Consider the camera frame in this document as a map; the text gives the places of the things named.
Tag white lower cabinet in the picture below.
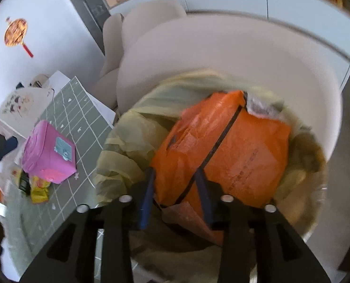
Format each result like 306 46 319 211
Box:
109 0 350 72

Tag pink toy box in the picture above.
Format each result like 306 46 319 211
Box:
22 120 76 184

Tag far beige chair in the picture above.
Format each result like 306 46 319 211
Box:
90 13 124 109

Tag beige chair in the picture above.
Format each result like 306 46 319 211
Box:
90 13 124 109
116 14 347 158
121 0 187 53

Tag red chinese knot ornament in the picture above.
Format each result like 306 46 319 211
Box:
3 17 34 58

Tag green grid tablecloth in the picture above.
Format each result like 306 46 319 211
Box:
5 77 115 276

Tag orange plastic bag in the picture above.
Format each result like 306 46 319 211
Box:
149 89 292 247

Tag mesh food cover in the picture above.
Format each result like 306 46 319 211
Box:
0 87 55 139

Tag near beige chair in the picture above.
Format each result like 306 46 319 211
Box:
116 14 347 158

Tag middle beige chair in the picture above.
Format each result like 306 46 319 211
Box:
121 0 187 53

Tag yellow bin liner bag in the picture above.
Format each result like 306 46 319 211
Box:
93 70 327 282

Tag yellow nabati snack bag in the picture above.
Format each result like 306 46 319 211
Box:
30 176 51 204

